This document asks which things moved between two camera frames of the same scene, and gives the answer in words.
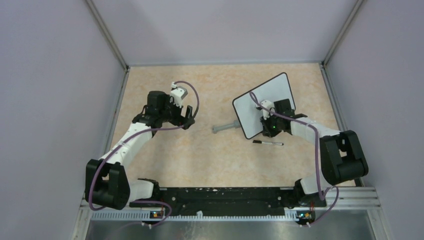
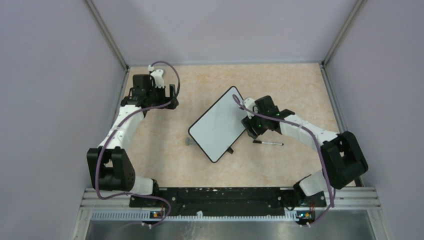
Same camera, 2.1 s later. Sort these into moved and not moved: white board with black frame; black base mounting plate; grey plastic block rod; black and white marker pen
Moved: grey plastic block rod; white board with black frame
Not moved: black and white marker pen; black base mounting plate
